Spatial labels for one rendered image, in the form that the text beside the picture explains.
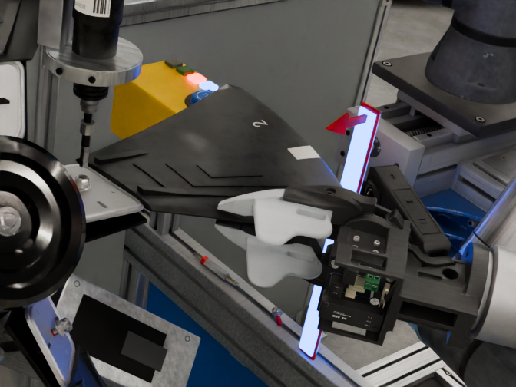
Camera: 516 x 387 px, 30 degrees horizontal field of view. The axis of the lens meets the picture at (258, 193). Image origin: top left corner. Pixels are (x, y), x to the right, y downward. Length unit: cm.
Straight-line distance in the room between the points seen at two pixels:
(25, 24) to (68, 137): 99
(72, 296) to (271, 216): 20
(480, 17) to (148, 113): 52
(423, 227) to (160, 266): 61
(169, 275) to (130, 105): 24
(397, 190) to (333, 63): 134
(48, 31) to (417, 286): 33
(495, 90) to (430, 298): 77
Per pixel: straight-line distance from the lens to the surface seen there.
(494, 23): 144
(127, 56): 71
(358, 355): 256
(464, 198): 149
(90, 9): 68
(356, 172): 101
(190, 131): 88
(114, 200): 76
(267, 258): 78
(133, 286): 140
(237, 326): 123
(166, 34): 175
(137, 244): 136
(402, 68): 151
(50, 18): 70
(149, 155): 83
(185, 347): 91
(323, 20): 204
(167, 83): 123
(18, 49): 74
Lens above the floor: 160
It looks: 31 degrees down
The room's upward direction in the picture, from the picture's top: 12 degrees clockwise
